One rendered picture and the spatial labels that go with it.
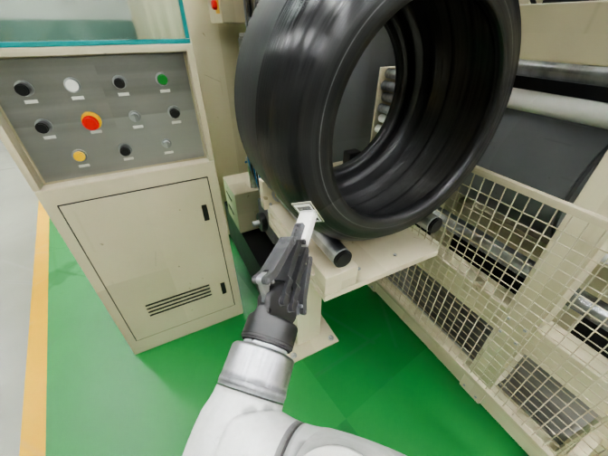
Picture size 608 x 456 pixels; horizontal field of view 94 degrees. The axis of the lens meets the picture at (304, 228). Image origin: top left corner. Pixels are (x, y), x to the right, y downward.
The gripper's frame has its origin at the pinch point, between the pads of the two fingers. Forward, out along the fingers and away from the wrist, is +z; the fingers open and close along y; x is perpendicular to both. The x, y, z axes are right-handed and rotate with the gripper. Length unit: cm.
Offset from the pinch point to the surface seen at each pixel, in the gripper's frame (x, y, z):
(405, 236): 7.9, 38.7, 23.7
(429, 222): 15.9, 28.1, 20.7
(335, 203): 4.5, 0.6, 5.6
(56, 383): -139, 45, -47
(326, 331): -44, 104, 9
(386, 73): 2, 15, 74
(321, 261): -5.6, 18.0, 3.5
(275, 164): -1.7, -10.5, 5.4
